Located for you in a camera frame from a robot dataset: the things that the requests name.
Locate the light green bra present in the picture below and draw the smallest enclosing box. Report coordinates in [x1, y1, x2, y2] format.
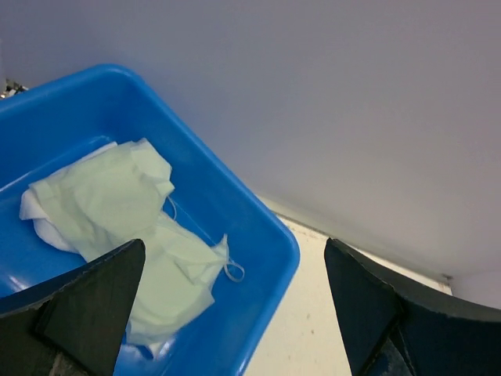
[20, 139, 245, 353]

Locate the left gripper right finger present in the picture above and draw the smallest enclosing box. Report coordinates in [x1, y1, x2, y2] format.
[324, 239, 500, 375]

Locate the blue plastic bin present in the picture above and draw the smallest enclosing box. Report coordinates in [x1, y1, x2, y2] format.
[1, 64, 299, 375]

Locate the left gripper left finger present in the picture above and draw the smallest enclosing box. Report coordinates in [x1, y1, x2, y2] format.
[1, 239, 146, 375]

